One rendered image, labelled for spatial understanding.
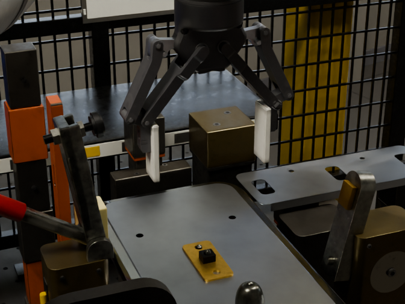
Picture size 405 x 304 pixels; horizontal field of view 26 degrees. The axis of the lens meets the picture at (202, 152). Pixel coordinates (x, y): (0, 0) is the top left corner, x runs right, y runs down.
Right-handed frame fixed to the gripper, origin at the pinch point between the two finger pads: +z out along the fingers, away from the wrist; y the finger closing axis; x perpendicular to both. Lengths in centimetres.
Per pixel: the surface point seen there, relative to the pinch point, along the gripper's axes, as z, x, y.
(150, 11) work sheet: -1, 54, 11
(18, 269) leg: 43, 52, -17
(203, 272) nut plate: 13.7, -2.7, -1.6
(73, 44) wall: 69, 245, 38
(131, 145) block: 10.3, 27.7, -1.4
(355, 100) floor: 114, 248, 172
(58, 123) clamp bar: -7.4, -0.4, -17.2
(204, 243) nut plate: 13.7, 3.3, 0.8
